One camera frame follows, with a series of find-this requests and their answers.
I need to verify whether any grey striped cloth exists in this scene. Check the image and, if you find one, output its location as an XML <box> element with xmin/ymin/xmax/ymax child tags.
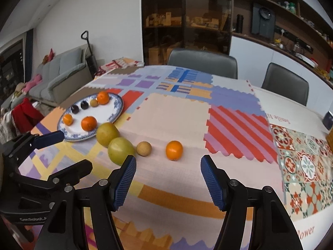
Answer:
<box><xmin>0</xmin><ymin>108</ymin><xmax>16</xmax><ymax>144</ymax></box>

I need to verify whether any black upright vacuum cleaner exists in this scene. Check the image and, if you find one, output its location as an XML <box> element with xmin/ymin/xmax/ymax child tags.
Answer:
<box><xmin>81</xmin><ymin>31</ymin><xmax>99</xmax><ymax>79</ymax></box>

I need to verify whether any white floral tile tablecloth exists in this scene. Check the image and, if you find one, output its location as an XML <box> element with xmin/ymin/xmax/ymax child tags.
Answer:
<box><xmin>245</xmin><ymin>79</ymin><xmax>333</xmax><ymax>250</ymax></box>

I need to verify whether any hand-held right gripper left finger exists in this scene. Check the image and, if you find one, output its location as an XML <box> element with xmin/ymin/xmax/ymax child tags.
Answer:
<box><xmin>32</xmin><ymin>155</ymin><xmax>137</xmax><ymax>250</ymax></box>

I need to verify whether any wooden wall shelf unit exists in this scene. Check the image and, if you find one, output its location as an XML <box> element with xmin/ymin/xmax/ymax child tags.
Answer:
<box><xmin>231</xmin><ymin>0</ymin><xmax>333</xmax><ymax>89</ymax></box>

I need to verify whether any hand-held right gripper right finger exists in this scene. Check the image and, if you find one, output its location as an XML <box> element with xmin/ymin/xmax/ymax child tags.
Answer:
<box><xmin>200</xmin><ymin>155</ymin><xmax>303</xmax><ymax>250</ymax></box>

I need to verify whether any green pear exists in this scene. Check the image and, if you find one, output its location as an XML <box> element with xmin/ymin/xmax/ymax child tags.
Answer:
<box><xmin>108</xmin><ymin>137</ymin><xmax>136</xmax><ymax>166</ymax></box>

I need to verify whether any grey sofa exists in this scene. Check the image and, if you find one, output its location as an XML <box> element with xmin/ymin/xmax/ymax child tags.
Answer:
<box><xmin>27</xmin><ymin>45</ymin><xmax>94</xmax><ymax>107</ymax></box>

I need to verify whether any dark glass cabinet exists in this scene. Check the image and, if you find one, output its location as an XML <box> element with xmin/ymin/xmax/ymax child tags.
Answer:
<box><xmin>140</xmin><ymin>0</ymin><xmax>233</xmax><ymax>65</ymax></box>

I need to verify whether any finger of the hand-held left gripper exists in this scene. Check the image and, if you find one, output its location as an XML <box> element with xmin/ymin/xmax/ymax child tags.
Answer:
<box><xmin>12</xmin><ymin>160</ymin><xmax>93</xmax><ymax>191</ymax></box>
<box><xmin>5</xmin><ymin>131</ymin><xmax>65</xmax><ymax>157</ymax></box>

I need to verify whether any blue rimmed white plate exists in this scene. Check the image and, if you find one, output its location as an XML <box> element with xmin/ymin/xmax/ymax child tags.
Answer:
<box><xmin>57</xmin><ymin>92</ymin><xmax>124</xmax><ymax>142</ymax></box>

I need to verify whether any red striped folded cloth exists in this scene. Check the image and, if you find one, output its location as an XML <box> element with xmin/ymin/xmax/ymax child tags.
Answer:
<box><xmin>97</xmin><ymin>57</ymin><xmax>144</xmax><ymax>76</ymax></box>

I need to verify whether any grey chair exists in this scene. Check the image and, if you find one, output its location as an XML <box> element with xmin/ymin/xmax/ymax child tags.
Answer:
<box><xmin>167</xmin><ymin>48</ymin><xmax>238</xmax><ymax>80</ymax></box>
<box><xmin>261</xmin><ymin>62</ymin><xmax>310</xmax><ymax>107</ymax></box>

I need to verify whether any colourful patchwork tablecloth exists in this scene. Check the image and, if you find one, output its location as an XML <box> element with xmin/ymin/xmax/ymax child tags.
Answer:
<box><xmin>18</xmin><ymin>65</ymin><xmax>280</xmax><ymax>250</ymax></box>

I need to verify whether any pink plush toy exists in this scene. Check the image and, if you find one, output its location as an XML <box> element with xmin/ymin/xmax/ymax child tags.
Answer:
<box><xmin>22</xmin><ymin>74</ymin><xmax>42</xmax><ymax>94</ymax></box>

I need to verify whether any red plush toy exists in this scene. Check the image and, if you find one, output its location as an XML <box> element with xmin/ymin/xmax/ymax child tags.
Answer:
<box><xmin>43</xmin><ymin>48</ymin><xmax>56</xmax><ymax>64</ymax></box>

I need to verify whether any black wall appliance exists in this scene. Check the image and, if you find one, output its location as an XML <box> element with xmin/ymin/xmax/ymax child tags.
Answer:
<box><xmin>251</xmin><ymin>3</ymin><xmax>276</xmax><ymax>37</ymax></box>

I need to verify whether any yellow pear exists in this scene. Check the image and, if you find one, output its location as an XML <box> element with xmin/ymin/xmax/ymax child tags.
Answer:
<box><xmin>96</xmin><ymin>122</ymin><xmax>121</xmax><ymax>147</ymax></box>

